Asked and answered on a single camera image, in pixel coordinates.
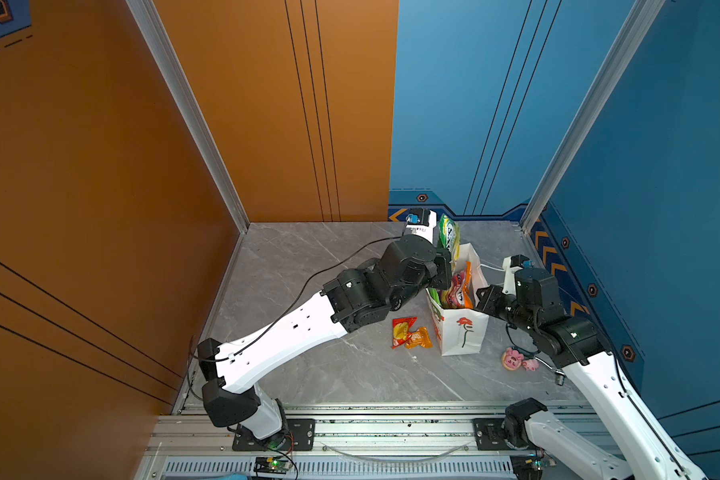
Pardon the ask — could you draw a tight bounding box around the orange Fox's fruits candy bag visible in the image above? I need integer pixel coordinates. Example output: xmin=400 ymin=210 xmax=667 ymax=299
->
xmin=441 ymin=261 xmax=473 ymax=309

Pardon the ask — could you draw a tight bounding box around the orange small candy packet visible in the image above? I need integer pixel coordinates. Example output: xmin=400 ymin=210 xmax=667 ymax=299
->
xmin=405 ymin=327 xmax=433 ymax=349

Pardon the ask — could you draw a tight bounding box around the aluminium corner post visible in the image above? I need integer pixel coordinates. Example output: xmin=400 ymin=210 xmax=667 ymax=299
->
xmin=520 ymin=0 xmax=665 ymax=234
xmin=126 ymin=0 xmax=250 ymax=235

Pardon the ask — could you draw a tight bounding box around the white floral paper bag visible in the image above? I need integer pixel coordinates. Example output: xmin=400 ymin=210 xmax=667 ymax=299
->
xmin=427 ymin=243 xmax=489 ymax=357

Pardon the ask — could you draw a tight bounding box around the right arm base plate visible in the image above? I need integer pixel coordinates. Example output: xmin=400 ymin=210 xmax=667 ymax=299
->
xmin=472 ymin=417 xmax=513 ymax=451

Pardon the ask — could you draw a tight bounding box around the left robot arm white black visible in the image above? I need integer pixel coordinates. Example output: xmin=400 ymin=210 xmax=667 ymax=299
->
xmin=196 ymin=234 xmax=452 ymax=441

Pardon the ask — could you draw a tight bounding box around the green Fox's candy bag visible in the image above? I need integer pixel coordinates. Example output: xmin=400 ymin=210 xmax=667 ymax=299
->
xmin=437 ymin=214 xmax=460 ymax=264

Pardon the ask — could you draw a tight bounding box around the green Lay's chips bag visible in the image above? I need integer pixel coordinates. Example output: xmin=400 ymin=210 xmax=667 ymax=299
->
xmin=427 ymin=288 xmax=442 ymax=307

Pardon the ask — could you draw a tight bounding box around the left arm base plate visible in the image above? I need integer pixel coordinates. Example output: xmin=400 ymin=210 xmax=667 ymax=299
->
xmin=232 ymin=418 xmax=315 ymax=453

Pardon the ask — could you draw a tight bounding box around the aluminium front rail frame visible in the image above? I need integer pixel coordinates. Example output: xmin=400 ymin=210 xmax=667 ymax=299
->
xmin=133 ymin=400 xmax=661 ymax=480

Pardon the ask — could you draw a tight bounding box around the left aluminium corner post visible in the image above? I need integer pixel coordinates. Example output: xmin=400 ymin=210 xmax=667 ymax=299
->
xmin=126 ymin=0 xmax=250 ymax=235

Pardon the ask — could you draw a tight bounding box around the red small snack packet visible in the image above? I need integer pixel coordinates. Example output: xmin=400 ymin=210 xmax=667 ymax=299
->
xmin=391 ymin=317 xmax=417 ymax=349

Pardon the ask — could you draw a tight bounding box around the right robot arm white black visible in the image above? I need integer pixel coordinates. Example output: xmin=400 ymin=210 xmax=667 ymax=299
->
xmin=475 ymin=267 xmax=705 ymax=479

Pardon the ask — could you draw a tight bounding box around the left electronics board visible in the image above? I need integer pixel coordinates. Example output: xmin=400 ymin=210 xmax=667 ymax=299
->
xmin=252 ymin=456 xmax=295 ymax=479

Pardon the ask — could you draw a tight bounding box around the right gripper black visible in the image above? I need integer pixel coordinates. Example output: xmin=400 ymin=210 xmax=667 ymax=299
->
xmin=473 ymin=283 xmax=538 ymax=336

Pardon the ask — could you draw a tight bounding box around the right aluminium corner post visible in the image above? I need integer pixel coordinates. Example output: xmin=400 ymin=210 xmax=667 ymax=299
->
xmin=520 ymin=0 xmax=665 ymax=234

